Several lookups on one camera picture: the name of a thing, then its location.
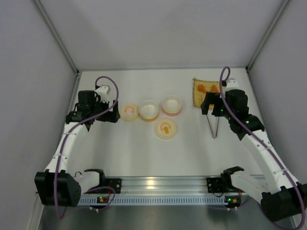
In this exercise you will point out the aluminium mounting rail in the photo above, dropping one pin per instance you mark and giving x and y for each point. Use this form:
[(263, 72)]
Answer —
[(171, 190)]

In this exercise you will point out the fried food piece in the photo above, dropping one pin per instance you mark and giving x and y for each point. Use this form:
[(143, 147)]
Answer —
[(214, 89)]

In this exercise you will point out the bamboo mat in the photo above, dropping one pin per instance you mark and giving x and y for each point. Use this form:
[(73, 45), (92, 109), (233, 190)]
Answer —
[(197, 96)]

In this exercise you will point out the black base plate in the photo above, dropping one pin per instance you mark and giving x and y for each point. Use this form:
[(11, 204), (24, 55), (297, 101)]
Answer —
[(215, 185), (115, 183)]

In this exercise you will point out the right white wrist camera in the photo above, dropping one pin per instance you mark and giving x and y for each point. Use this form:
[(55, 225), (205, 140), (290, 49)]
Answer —
[(231, 84)]

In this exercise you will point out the cream lid pink handle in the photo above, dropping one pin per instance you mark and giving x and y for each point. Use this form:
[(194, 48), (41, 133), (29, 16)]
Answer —
[(129, 112)]

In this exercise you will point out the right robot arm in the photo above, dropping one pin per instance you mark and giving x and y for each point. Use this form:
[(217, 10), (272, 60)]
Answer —
[(282, 195)]

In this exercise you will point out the round orange food piece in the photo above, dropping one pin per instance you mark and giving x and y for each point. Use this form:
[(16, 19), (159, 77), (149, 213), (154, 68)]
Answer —
[(201, 88)]

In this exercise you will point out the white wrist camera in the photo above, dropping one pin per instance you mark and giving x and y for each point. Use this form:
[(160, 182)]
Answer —
[(103, 91), (231, 84)]

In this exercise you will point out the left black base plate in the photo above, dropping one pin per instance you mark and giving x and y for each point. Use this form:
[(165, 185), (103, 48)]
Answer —
[(115, 183)]

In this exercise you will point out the orange lunch bowl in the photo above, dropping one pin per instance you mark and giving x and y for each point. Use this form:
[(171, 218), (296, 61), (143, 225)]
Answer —
[(148, 110)]

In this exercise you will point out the pink lunch bowl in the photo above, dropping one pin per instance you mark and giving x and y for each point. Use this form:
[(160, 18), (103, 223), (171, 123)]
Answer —
[(172, 105)]

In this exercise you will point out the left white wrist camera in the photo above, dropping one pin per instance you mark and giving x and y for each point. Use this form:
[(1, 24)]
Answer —
[(103, 91)]

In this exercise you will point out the cream lid orange handle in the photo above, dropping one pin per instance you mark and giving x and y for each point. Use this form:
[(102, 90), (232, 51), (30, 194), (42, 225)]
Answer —
[(166, 129)]

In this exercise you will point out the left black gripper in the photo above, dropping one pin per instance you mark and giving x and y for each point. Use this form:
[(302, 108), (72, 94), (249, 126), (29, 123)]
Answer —
[(111, 115)]

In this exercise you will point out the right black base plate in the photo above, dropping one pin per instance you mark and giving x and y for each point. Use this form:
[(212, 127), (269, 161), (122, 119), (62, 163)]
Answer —
[(215, 185)]

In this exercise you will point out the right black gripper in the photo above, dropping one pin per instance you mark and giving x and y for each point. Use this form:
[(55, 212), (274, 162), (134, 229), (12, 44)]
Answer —
[(211, 105)]

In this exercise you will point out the metal tongs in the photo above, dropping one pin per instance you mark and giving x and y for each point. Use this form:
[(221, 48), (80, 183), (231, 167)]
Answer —
[(213, 127)]

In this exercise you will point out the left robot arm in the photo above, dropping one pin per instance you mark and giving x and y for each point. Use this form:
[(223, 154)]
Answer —
[(67, 176)]

